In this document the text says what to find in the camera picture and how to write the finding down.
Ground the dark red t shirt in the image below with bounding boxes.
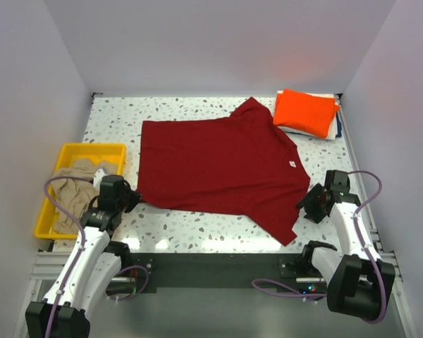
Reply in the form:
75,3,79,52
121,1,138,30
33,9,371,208
137,98,310,245

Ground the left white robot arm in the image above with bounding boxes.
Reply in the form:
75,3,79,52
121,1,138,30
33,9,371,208
25,170,149,337

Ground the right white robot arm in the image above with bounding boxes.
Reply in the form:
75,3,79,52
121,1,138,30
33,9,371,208
295,170,396,324

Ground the beige t shirt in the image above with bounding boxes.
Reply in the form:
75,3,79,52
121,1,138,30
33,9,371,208
50,158,116,220

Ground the folded white t shirt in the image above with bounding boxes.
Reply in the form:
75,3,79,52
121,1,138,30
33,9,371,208
275,90,343,142

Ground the folded blue t shirt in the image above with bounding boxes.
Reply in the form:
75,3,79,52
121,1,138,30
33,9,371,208
336,113,343,138

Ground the folded orange t shirt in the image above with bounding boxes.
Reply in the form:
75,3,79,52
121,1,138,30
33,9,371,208
272,88,341,138

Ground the yellow plastic tray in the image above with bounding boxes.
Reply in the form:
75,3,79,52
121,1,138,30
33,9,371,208
34,143,126,240

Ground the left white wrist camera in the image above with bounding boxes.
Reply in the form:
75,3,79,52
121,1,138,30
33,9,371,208
92,167,109,191

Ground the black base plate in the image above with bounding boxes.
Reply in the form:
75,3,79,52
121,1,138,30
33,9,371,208
106,253,326,296

